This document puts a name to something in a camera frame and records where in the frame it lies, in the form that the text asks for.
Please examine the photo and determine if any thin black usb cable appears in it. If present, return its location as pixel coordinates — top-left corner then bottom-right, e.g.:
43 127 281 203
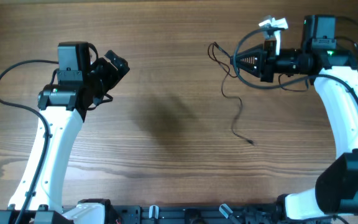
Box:
207 42 255 146

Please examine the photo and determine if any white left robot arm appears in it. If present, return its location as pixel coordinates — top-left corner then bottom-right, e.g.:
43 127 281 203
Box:
0 42 130 223

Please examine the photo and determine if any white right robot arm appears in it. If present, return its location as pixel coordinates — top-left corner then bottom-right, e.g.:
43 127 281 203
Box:
231 15 358 223

